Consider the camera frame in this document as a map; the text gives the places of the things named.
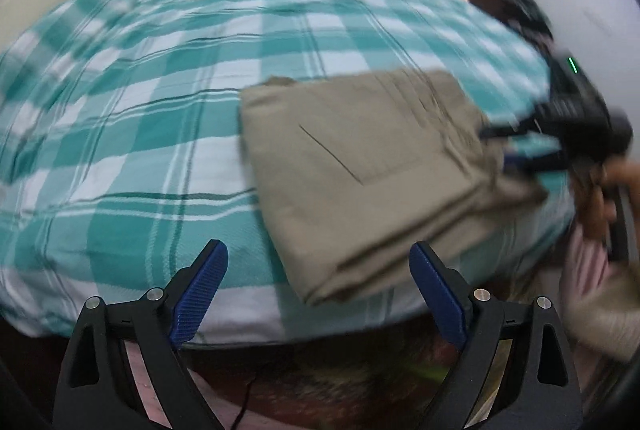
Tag pile of dark clothes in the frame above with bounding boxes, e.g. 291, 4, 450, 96
467, 0, 556, 56

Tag khaki pants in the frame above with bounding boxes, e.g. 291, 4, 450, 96
239, 69, 551, 307

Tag black cable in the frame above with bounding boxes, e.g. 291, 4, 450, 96
234, 367, 265, 430

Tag dark patterned rug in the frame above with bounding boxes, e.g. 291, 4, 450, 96
185, 310, 501, 430

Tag person's right leg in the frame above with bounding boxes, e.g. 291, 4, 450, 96
557, 223, 618, 296

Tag person's right hand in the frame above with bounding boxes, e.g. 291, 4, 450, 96
572, 157, 640, 243

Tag bed with teal plaid sheet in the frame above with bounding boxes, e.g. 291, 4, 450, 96
0, 0, 576, 346

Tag person's left leg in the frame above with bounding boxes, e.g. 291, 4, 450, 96
122, 340, 261, 430

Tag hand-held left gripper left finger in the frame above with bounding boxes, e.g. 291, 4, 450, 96
52, 239, 229, 430

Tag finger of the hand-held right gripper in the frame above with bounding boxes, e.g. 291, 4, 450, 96
501, 137, 571, 178
480, 113, 551, 141

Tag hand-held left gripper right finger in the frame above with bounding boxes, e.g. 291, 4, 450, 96
409, 241, 583, 430

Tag person's leg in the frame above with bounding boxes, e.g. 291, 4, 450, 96
557, 223, 618, 296
122, 340, 261, 430

